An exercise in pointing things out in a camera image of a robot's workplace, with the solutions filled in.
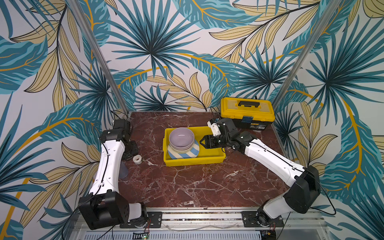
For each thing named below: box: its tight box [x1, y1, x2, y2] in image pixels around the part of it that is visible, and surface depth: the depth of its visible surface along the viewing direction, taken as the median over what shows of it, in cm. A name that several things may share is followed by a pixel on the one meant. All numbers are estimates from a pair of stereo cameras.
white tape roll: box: [133, 154, 143, 165], surface depth 94 cm
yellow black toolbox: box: [220, 97, 276, 130], surface depth 102 cm
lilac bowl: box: [169, 127, 195, 150], surface depth 92 cm
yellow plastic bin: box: [163, 126, 226, 167], surface depth 92 cm
